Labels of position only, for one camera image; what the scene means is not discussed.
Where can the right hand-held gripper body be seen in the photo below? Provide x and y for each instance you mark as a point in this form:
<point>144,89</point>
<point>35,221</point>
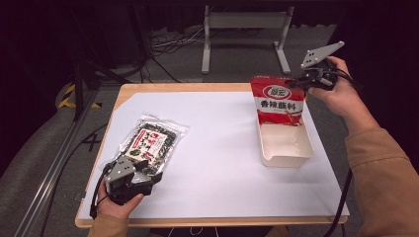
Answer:
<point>318,56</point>

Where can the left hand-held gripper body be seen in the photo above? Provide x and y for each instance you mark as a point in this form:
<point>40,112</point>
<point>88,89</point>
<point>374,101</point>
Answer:
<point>120,171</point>

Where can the clear dried seaweed packet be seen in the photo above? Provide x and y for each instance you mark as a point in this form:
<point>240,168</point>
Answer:
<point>151,140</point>

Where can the red and white sauce packet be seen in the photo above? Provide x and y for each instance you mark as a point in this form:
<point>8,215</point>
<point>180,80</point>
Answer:
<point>278,102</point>

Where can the white divided plastic container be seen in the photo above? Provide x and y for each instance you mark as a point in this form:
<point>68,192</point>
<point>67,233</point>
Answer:
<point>285,144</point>

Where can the person's left hand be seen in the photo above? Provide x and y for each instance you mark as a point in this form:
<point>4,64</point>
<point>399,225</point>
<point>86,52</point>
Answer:
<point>115,209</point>

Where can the person's right hand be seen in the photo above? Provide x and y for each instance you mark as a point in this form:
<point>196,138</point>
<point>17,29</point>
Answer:
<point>342,94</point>

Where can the white paper sheet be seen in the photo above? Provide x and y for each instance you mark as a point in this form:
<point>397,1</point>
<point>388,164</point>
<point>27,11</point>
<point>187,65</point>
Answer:
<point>214,164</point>

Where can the grey metal stand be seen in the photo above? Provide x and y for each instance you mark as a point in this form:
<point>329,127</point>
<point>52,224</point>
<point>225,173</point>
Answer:
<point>245,20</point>

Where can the yellow and black hazard tape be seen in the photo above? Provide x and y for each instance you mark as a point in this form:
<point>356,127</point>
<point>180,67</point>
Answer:
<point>67,94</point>

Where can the black tripod stand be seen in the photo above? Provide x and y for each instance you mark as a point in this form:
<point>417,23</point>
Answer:
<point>78,82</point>

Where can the aluminium floor rail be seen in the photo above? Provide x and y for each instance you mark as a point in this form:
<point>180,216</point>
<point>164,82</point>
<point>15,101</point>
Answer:
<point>56,168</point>

